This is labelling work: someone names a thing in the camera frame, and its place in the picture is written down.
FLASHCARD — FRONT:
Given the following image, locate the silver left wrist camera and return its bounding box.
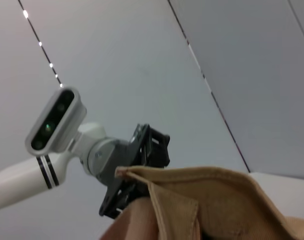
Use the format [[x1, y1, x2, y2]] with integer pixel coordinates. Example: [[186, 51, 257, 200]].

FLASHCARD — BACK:
[[25, 86, 88, 155]]

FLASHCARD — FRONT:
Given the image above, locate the khaki canvas food bag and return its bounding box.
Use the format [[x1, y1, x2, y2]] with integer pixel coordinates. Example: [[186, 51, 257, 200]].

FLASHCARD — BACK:
[[99, 166, 304, 240]]

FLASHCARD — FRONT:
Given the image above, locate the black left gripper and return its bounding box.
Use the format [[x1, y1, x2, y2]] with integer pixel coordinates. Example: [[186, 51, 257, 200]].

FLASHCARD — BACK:
[[99, 123, 170, 219]]

